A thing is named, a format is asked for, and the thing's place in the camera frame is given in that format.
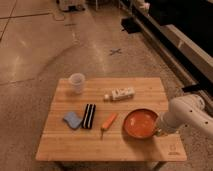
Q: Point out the black white striped eraser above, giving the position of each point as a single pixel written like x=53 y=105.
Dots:
x=89 y=113

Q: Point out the black box on floor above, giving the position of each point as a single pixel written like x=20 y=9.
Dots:
x=130 y=25

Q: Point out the wooden table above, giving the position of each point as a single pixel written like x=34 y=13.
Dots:
x=60 y=143

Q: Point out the long metal rail shelf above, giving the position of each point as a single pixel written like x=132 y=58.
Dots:
x=190 y=63

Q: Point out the orange ceramic bowl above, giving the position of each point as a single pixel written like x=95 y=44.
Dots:
x=140 y=123

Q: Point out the blue sponge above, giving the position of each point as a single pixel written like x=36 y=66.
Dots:
x=73 y=120

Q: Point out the white tube bottle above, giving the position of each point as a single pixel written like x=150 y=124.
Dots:
x=120 y=94

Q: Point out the white machine base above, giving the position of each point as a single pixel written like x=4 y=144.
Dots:
x=64 y=5

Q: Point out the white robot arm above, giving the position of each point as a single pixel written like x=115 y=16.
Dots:
x=188 y=109

